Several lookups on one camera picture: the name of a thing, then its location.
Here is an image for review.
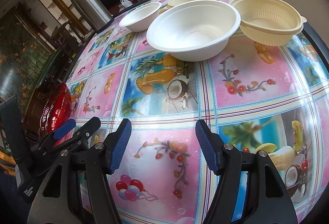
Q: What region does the colourful printed tablecloth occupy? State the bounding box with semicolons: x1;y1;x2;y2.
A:
66;16;328;223

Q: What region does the large white paper bowl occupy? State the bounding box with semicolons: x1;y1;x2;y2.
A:
147;0;241;62

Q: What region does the red glass flower plate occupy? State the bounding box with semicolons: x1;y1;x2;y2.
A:
38;83;72;138

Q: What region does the beige plastic bowl with tab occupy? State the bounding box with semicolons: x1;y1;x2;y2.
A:
230;0;307;46

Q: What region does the steel thermos flask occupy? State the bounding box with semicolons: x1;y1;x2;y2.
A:
70;0;114;33

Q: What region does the small white paper bowl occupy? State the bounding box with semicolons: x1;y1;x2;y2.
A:
119;2;162;32

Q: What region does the framed flower painting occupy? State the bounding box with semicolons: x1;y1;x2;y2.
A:
0;12;51;112

